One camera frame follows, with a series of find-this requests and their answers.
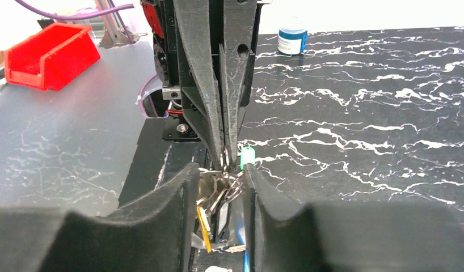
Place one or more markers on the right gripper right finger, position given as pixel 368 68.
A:
pixel 285 235

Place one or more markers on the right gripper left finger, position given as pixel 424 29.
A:
pixel 152 233

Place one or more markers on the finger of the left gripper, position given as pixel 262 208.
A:
pixel 238 25
pixel 196 74

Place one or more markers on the green tag key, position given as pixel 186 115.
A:
pixel 247 156

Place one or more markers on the white tag key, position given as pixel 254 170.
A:
pixel 222 220

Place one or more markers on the blue white round container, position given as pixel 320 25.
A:
pixel 292 40

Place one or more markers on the blue tag key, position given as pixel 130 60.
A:
pixel 241 236

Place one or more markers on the red plastic bin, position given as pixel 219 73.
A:
pixel 52 58

